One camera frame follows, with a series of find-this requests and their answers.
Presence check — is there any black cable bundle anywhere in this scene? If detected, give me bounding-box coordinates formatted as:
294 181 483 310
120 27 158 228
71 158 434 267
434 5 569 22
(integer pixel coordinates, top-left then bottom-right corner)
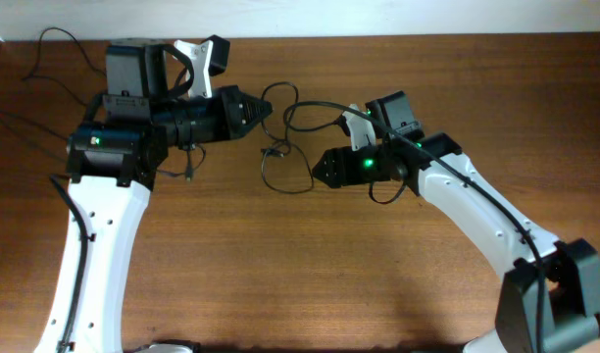
259 80 315 195

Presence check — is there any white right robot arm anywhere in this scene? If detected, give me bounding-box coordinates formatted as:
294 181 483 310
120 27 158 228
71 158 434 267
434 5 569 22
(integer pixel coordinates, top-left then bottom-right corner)
312 91 600 352

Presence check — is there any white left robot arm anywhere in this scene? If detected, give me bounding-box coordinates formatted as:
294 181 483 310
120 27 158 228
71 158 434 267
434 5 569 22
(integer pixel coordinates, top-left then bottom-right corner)
37 35 272 352

